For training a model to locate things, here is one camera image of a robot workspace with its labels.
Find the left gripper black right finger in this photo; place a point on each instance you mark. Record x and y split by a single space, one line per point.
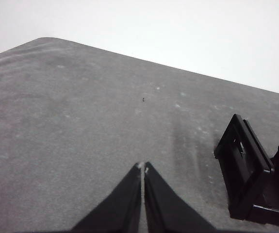
163 206

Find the black plastic dish rack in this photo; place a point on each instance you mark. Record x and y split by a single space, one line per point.
246 170

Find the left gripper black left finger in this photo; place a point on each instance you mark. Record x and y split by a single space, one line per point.
119 206

